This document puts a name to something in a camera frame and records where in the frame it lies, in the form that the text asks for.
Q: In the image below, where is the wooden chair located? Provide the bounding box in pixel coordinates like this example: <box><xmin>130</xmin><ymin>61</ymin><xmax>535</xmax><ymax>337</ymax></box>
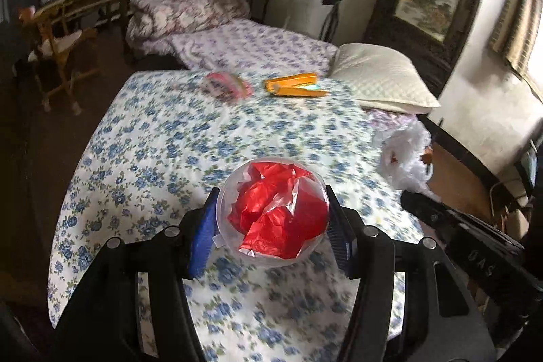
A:
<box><xmin>19</xmin><ymin>1</ymin><xmax>101</xmax><ymax>116</ymax></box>

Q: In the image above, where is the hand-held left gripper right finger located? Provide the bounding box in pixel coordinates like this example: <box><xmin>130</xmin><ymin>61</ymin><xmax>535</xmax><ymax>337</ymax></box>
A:
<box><xmin>324</xmin><ymin>185</ymin><xmax>497</xmax><ymax>362</ymax></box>

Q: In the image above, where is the white plastic bag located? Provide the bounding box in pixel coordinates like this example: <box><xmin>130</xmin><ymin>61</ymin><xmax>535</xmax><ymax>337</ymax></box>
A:
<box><xmin>379</xmin><ymin>119</ymin><xmax>434</xmax><ymax>194</ymax></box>

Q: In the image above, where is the purple floral bed sheet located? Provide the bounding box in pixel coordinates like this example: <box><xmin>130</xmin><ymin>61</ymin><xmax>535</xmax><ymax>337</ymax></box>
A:
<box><xmin>170</xmin><ymin>18</ymin><xmax>340</xmax><ymax>79</ymax></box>

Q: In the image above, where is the red wrapper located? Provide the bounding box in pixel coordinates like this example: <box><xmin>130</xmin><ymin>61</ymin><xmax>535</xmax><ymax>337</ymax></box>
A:
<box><xmin>228</xmin><ymin>161</ymin><xmax>329</xmax><ymax>260</ymax></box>

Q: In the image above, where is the orange packet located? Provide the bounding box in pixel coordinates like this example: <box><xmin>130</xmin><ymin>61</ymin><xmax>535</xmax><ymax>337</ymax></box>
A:
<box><xmin>264</xmin><ymin>72</ymin><xmax>330</xmax><ymax>98</ymax></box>

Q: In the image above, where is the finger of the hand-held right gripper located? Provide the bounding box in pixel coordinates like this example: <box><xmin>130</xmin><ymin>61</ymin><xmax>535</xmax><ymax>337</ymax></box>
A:
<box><xmin>401</xmin><ymin>190</ymin><xmax>527</xmax><ymax>259</ymax></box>

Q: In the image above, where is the pink snack packet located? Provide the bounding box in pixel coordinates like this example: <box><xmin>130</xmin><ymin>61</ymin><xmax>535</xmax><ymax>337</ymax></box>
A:
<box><xmin>205</xmin><ymin>71</ymin><xmax>254</xmax><ymax>100</ymax></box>

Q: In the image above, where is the white quilted pillow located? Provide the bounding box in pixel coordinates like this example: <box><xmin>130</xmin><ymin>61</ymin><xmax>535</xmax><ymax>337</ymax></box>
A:
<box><xmin>328</xmin><ymin>43</ymin><xmax>442</xmax><ymax>111</ymax></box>

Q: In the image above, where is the folded floral quilt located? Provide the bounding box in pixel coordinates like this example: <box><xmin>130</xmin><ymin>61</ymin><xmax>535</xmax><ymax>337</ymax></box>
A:
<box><xmin>126</xmin><ymin>0</ymin><xmax>251</xmax><ymax>50</ymax></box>

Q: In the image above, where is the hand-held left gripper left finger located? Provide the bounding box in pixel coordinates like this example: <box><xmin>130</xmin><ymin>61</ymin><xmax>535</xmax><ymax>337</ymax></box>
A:
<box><xmin>53</xmin><ymin>188</ymin><xmax>221</xmax><ymax>362</ymax></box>

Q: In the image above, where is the blue floral bed sheet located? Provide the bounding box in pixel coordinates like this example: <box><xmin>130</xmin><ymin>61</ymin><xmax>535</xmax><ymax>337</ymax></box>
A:
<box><xmin>46</xmin><ymin>69</ymin><xmax>426</xmax><ymax>362</ymax></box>

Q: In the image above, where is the clear plastic cup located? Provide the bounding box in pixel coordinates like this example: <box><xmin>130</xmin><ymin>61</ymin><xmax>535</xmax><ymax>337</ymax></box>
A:
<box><xmin>216</xmin><ymin>158</ymin><xmax>331</xmax><ymax>267</ymax></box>

